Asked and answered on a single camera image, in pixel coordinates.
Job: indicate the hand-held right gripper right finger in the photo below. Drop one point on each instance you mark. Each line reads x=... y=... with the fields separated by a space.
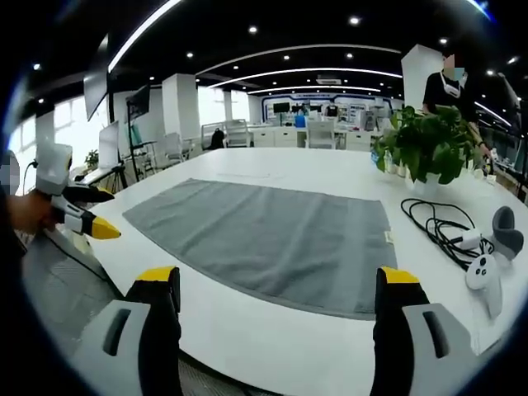
x=416 y=330

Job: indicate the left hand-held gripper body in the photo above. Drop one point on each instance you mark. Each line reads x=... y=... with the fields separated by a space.
x=51 y=169

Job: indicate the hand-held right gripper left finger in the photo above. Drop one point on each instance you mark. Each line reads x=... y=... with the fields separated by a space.
x=136 y=330

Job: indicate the grey towel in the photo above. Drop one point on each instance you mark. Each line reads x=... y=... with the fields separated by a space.
x=264 y=243

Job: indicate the person's left hand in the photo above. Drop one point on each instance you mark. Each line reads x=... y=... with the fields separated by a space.
x=29 y=212

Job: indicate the small potted plant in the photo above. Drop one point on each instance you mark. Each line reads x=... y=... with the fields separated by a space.
x=91 y=158

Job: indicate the black tripod stand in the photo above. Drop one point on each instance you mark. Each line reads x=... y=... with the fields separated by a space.
x=119 y=175

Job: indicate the white handheld controller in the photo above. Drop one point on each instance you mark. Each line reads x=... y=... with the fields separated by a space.
x=486 y=282

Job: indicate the white office chair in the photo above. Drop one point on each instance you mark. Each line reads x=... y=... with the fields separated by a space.
x=237 y=133
x=321 y=133
x=175 y=147

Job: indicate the black hanging screen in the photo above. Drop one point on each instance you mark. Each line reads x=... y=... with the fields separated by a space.
x=138 y=101

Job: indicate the white power adapter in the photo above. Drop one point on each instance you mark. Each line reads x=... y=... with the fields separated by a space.
x=469 y=239

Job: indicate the grey VR controller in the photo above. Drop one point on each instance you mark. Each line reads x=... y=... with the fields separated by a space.
x=505 y=233

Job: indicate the white table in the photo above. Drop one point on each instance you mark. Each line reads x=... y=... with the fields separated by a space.
x=297 y=264

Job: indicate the green potted plant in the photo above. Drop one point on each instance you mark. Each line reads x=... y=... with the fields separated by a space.
x=431 y=146

